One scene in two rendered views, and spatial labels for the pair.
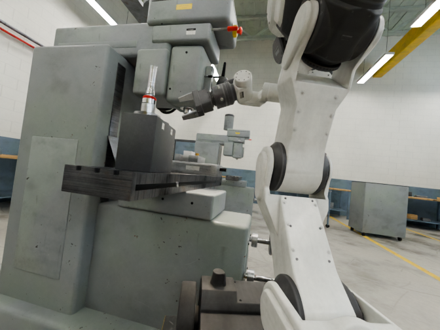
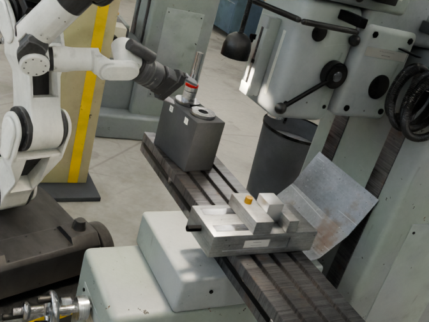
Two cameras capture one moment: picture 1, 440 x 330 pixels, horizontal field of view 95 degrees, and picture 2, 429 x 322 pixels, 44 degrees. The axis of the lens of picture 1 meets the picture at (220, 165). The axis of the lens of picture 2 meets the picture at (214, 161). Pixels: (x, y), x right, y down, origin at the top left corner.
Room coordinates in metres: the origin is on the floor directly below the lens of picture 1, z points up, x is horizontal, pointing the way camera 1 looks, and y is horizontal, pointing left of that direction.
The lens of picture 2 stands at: (2.08, -0.91, 1.74)
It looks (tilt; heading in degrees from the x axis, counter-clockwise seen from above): 24 degrees down; 135
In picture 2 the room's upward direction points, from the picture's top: 17 degrees clockwise
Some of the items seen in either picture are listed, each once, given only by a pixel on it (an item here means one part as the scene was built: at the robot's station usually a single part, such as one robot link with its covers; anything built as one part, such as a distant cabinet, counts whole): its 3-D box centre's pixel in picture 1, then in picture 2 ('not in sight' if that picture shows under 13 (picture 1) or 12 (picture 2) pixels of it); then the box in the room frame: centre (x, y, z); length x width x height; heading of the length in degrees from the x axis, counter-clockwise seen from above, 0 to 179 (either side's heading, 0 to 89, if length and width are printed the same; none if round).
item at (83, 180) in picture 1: (181, 179); (241, 234); (1.18, 0.21, 0.90); 1.24 x 0.23 x 0.08; 168
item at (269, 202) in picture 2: (188, 156); (268, 207); (1.25, 0.20, 1.04); 0.06 x 0.05 x 0.06; 168
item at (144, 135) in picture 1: (149, 145); (188, 131); (0.75, 0.27, 1.04); 0.22 x 0.12 x 0.20; 177
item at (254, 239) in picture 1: (264, 241); (64, 309); (1.04, -0.27, 0.64); 0.16 x 0.12 x 0.12; 78
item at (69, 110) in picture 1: (86, 187); (366, 247); (1.28, 0.82, 0.78); 0.50 x 0.47 x 1.56; 78
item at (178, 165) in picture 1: (192, 165); (254, 222); (1.25, 0.17, 0.99); 0.35 x 0.15 x 0.11; 78
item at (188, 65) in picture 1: (190, 81); (297, 52); (1.15, 0.23, 1.47); 0.21 x 0.19 x 0.32; 168
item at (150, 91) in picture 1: (151, 82); (196, 68); (0.71, 0.27, 1.25); 0.03 x 0.03 x 0.11
